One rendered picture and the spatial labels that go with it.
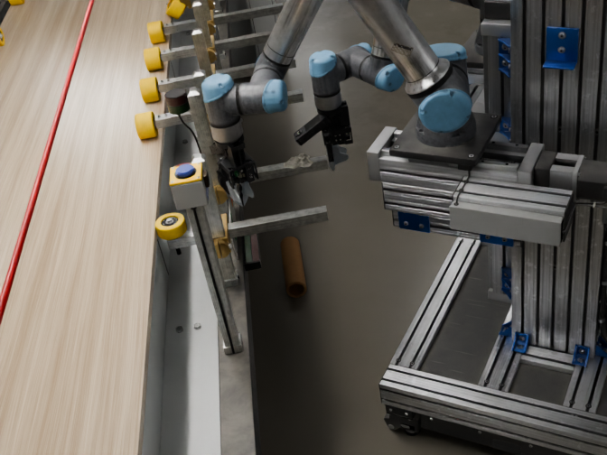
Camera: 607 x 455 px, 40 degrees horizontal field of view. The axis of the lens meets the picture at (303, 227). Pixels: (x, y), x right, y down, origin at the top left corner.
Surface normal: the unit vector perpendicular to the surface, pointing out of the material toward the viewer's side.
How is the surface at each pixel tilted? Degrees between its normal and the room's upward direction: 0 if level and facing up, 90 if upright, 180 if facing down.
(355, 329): 0
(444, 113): 97
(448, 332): 0
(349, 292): 0
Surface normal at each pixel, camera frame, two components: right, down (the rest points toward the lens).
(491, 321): -0.15, -0.80
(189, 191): 0.10, 0.58
